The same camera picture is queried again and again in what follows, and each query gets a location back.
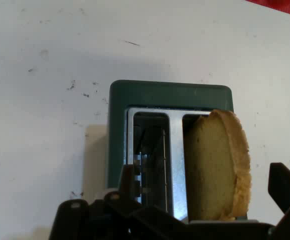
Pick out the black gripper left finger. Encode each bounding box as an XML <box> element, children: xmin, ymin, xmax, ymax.
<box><xmin>48</xmin><ymin>163</ymin><xmax>186</xmax><ymax>240</ymax></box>

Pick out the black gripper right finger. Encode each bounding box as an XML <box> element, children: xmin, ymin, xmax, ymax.
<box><xmin>267</xmin><ymin>162</ymin><xmax>290</xmax><ymax>240</ymax></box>

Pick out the toast bread slice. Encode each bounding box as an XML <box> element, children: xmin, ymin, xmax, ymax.
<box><xmin>184</xmin><ymin>109</ymin><xmax>251</xmax><ymax>222</ymax></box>

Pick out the teal two-slot toaster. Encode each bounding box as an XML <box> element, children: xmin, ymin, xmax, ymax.
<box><xmin>104</xmin><ymin>79</ymin><xmax>260</xmax><ymax>225</ymax></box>

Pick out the red cloth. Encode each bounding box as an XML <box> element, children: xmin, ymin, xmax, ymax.
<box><xmin>244</xmin><ymin>0</ymin><xmax>290</xmax><ymax>23</ymax></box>

